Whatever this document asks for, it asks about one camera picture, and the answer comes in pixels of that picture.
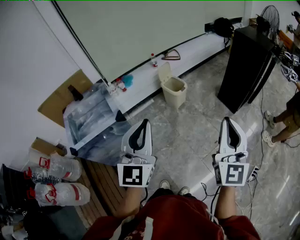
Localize person's red shirt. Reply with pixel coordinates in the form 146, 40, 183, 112
82, 194, 261, 240

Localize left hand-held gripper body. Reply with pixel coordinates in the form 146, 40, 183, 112
117, 152, 157, 188

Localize red and white spray bottle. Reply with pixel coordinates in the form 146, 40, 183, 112
115, 78, 128, 93

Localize white power strip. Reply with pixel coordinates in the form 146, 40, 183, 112
247, 165, 260, 181

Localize beige trash bin lid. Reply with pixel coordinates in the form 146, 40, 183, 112
157, 61, 172, 83

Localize black floor cable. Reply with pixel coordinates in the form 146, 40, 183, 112
257, 86, 266, 170

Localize black standing fan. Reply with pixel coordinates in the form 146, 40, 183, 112
256, 5, 281, 41

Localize person's right forearm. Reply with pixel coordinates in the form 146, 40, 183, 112
214, 186, 238, 220

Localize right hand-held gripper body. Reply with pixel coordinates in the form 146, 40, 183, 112
211, 150, 250, 187

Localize blue feather duster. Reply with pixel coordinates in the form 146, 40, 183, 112
121, 74, 134, 87

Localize person's black trousers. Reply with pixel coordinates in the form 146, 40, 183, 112
144, 188, 198, 201

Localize clear plastic roll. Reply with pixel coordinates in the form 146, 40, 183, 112
127, 98, 156, 118

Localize black backpack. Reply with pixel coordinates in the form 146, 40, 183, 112
213, 17, 235, 38

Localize wooden slatted bench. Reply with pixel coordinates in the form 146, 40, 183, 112
79, 158, 132, 218

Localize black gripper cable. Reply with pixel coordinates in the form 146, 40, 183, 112
201, 182, 221, 224

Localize brown cardboard sheet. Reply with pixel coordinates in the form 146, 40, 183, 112
37, 68, 95, 128

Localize black tall cabinet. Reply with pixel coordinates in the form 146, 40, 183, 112
217, 26, 278, 114

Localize beige trash bin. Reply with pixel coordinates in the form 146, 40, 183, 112
161, 76, 188, 110

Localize person's left forearm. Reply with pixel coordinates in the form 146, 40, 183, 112
115, 186, 146, 219

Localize white power cable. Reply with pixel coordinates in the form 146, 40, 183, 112
234, 179, 258, 222

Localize black bag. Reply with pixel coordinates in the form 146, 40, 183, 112
0, 163, 62, 240

